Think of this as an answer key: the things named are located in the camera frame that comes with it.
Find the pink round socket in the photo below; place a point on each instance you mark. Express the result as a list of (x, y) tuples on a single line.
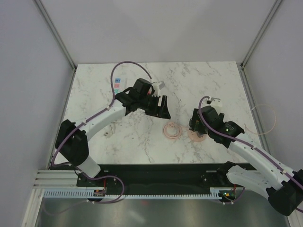
[(195, 137)]

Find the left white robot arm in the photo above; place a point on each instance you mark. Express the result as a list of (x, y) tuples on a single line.
[(72, 140)]

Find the left aluminium frame post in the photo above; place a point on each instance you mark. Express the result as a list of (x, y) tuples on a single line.
[(50, 24)]

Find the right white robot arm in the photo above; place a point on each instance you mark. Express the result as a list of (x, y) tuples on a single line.
[(279, 184)]

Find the aluminium frame post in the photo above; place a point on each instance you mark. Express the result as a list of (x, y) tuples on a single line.
[(261, 32), (50, 24)]

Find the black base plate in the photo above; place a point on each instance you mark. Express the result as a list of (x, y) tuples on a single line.
[(170, 178)]

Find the aluminium rail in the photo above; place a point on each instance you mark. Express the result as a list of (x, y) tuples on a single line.
[(55, 179)]

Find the white power strip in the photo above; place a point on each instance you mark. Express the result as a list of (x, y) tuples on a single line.
[(120, 84)]

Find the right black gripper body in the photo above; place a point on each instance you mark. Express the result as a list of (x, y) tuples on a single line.
[(200, 127)]

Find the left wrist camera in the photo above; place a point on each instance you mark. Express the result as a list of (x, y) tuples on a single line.
[(158, 86)]

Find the right aluminium frame post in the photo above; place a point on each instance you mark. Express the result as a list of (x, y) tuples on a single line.
[(261, 32)]

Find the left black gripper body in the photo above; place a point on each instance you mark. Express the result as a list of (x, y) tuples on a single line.
[(149, 104)]

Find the white slotted cable duct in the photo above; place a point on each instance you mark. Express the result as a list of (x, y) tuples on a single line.
[(94, 194)]

